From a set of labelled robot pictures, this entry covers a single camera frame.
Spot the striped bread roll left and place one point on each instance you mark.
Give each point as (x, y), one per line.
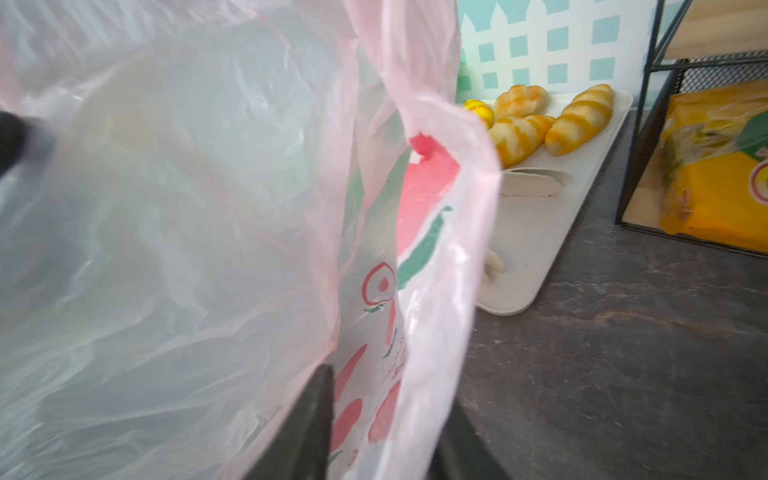
(482, 110)

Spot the striped bread roll middle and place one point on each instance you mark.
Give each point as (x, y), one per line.
(517, 138)

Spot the striped bread roll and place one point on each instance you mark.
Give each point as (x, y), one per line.
(517, 138)
(482, 110)

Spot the round bread roll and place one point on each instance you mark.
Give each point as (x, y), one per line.
(521, 101)

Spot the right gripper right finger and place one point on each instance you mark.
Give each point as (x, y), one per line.
(461, 454)

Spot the black wire shelf rack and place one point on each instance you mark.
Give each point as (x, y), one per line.
(702, 45)

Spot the white bread tray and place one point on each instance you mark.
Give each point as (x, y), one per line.
(529, 231)

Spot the orange yellow candy bag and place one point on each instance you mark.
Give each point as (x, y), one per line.
(714, 166)

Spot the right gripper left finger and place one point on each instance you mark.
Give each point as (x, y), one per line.
(300, 450)

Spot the pink plastic grocery bag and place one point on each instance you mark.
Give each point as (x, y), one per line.
(216, 198)

